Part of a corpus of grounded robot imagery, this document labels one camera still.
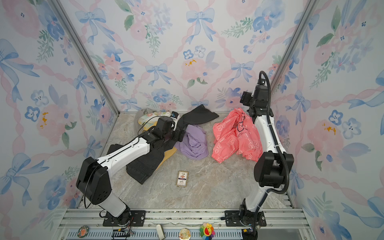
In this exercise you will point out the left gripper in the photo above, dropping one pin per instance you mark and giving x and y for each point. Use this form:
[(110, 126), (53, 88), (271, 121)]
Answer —
[(177, 132)]

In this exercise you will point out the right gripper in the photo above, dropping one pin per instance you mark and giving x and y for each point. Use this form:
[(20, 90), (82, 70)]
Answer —
[(244, 98)]

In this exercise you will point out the pink printed cloth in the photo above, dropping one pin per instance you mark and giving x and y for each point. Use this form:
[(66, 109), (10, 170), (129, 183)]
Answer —
[(236, 134)]

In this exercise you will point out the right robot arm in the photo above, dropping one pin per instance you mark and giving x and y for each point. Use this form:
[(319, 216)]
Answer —
[(272, 170)]

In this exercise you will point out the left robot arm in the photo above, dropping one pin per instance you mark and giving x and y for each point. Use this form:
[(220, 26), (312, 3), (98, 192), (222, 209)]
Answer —
[(94, 181)]

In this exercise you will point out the purple cloth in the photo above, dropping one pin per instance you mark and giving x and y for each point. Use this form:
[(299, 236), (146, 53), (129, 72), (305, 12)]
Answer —
[(194, 144)]

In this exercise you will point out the pale floral cloth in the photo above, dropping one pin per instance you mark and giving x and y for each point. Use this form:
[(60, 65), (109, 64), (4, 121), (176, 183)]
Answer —
[(151, 119)]

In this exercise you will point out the grey cloth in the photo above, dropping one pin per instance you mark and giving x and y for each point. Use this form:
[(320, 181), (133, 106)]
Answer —
[(138, 118)]

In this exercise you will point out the black cloth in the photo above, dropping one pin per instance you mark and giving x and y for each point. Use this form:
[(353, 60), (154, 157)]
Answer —
[(143, 154)]

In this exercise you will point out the small card box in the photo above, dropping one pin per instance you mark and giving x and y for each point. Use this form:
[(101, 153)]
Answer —
[(182, 179)]

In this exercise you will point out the round cream badge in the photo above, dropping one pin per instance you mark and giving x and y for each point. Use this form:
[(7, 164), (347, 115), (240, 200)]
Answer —
[(185, 234)]

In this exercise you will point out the rainbow flower toy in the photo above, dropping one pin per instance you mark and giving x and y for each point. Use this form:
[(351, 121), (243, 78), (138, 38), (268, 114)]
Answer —
[(207, 231)]

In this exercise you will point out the white clip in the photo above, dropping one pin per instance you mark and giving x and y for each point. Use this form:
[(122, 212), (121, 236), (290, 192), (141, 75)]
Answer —
[(160, 232)]

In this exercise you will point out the round green badge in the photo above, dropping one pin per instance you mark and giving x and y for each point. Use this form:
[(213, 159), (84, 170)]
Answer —
[(83, 231)]

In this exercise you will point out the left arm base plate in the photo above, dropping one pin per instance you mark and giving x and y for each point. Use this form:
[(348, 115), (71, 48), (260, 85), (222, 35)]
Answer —
[(136, 217)]

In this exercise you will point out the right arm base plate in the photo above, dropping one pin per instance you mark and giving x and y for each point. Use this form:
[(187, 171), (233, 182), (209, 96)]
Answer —
[(235, 219)]

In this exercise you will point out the right corner metal post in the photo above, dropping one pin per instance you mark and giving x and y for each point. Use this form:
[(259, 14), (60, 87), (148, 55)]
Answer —
[(294, 42)]

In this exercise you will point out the corner metal post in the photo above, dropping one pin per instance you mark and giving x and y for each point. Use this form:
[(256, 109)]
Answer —
[(81, 49), (294, 42)]

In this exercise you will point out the aluminium rail frame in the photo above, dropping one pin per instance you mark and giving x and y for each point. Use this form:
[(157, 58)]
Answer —
[(282, 224)]

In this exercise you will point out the left corner metal post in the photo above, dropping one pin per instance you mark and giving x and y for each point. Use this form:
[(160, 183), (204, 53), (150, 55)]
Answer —
[(81, 49)]

